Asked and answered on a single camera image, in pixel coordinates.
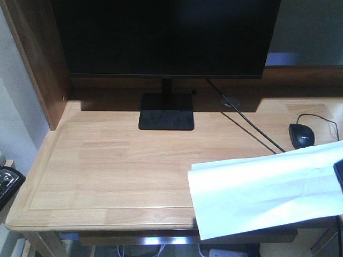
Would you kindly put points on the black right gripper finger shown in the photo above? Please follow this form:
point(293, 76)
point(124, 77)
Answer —
point(338, 170)

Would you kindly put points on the white paper sheet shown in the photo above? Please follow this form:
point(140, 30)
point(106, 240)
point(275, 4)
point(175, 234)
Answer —
point(246, 194)

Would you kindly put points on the black stapler with orange tab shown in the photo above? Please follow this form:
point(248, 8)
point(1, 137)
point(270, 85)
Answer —
point(11, 181)

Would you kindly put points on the wooden desk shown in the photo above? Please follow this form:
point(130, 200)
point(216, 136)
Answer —
point(114, 165)

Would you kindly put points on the black computer mouse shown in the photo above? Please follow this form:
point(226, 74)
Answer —
point(301, 136)

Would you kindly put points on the black computer monitor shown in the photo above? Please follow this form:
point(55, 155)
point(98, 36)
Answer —
point(166, 39)

